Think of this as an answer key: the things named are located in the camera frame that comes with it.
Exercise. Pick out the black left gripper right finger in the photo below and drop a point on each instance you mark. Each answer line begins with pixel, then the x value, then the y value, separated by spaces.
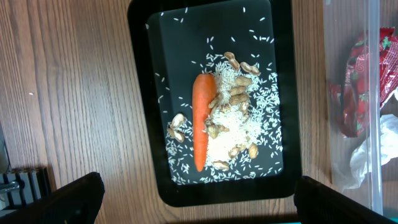
pixel 319 204

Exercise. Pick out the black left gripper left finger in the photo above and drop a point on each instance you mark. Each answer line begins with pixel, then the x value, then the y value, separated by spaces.
pixel 77 202

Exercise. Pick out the pile of white rice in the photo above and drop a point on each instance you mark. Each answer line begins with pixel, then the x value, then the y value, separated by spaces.
pixel 265 99

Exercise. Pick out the peanut shells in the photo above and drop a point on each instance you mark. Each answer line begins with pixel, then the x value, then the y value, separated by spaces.
pixel 234 126

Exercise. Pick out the red snack wrapper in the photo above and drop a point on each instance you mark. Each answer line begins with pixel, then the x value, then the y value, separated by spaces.
pixel 352 97

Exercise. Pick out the orange carrot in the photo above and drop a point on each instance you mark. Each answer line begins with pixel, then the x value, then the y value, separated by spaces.
pixel 204 92

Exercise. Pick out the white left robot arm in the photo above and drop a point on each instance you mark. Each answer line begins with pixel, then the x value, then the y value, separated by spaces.
pixel 287 197

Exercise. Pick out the black tray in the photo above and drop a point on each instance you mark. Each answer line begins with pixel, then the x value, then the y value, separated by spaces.
pixel 168 37

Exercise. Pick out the clear plastic bin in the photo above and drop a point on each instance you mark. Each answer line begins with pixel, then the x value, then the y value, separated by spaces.
pixel 362 168

